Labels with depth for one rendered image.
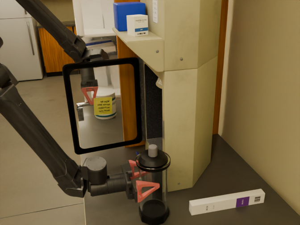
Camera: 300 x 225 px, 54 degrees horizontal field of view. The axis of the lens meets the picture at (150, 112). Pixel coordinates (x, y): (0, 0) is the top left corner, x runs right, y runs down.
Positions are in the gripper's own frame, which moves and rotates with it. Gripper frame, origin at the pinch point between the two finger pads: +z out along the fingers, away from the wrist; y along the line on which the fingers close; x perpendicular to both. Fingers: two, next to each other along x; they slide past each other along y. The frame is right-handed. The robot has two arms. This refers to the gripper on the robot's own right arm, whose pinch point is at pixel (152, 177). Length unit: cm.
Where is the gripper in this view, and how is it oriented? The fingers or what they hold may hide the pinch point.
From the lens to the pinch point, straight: 95.9
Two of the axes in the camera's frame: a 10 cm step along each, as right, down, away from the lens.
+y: -2.5, -3.8, 8.9
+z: 9.7, -1.1, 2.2
